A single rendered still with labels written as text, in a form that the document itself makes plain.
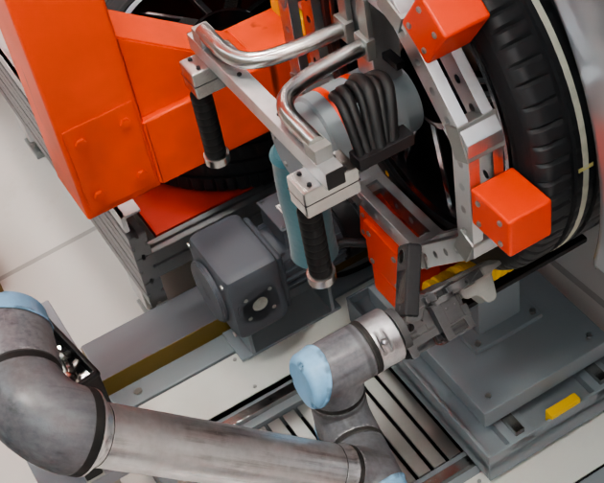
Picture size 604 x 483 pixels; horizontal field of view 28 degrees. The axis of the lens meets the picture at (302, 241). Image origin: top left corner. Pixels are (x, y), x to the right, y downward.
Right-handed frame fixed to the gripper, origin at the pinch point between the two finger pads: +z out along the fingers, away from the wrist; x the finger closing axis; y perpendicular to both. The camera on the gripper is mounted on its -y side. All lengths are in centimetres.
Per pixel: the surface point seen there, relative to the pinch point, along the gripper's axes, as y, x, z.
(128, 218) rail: -36, -78, -36
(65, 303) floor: -26, -116, -53
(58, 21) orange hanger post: -68, -23, -40
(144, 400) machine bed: 0, -79, -51
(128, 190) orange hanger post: -39, -51, -38
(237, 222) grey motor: -24, -57, -21
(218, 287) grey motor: -15, -52, -31
